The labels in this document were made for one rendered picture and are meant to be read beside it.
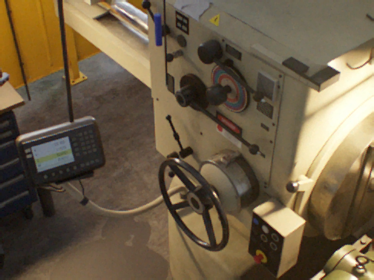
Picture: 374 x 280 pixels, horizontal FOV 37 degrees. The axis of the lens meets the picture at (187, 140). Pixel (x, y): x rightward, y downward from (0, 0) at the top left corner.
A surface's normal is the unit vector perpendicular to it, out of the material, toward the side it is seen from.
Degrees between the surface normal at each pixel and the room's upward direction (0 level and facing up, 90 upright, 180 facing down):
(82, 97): 0
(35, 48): 90
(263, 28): 0
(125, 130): 0
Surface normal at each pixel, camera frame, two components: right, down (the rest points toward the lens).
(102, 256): 0.00, -0.73
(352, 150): -0.44, -0.34
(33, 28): 0.65, 0.52
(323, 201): -0.75, 0.25
